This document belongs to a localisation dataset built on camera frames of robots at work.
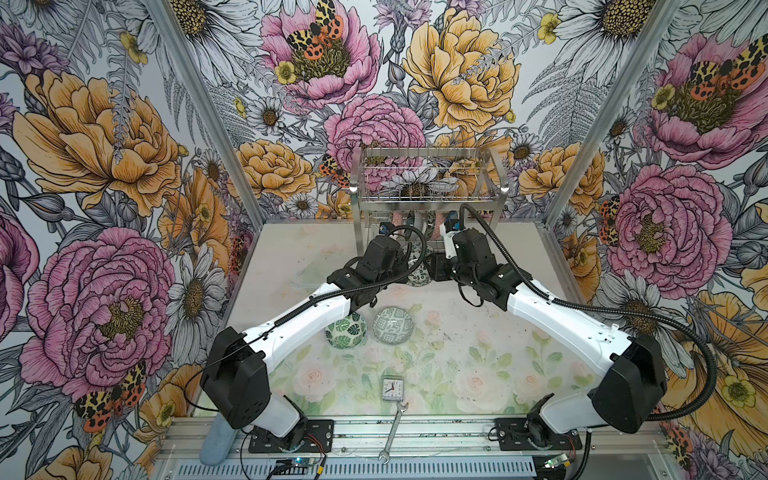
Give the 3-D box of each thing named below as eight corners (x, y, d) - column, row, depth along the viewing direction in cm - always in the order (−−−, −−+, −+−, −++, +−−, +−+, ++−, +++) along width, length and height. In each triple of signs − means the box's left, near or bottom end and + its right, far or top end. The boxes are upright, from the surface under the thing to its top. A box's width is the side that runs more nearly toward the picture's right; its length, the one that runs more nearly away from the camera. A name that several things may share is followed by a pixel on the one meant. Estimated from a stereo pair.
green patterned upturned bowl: (372, 345, 91) (372, 338, 88) (374, 314, 98) (373, 306, 94) (413, 345, 91) (414, 338, 88) (411, 314, 98) (412, 306, 95)
